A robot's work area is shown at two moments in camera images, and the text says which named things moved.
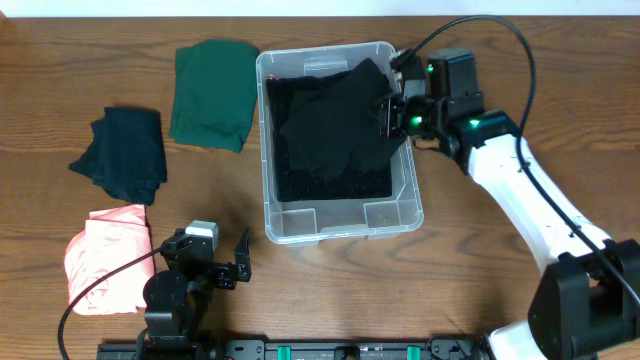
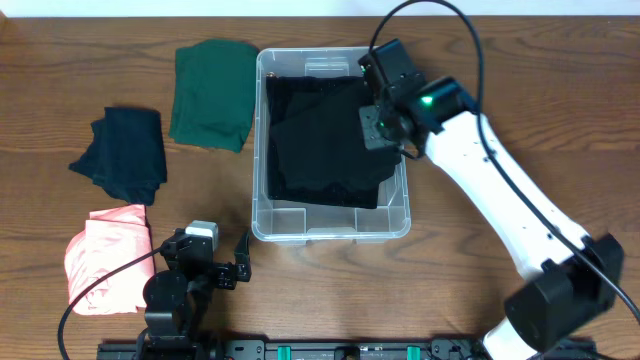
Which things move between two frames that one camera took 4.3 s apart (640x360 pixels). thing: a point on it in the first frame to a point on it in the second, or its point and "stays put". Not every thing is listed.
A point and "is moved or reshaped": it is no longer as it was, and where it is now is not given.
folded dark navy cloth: [127, 157] stays put
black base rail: [311, 349] stays put
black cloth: [335, 129] is moved or reshaped
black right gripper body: [391, 116] to [375, 126]
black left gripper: [226, 273] stays put
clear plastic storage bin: [311, 222] is moved or reshaped
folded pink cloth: [111, 238] stays put
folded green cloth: [215, 94] stays put
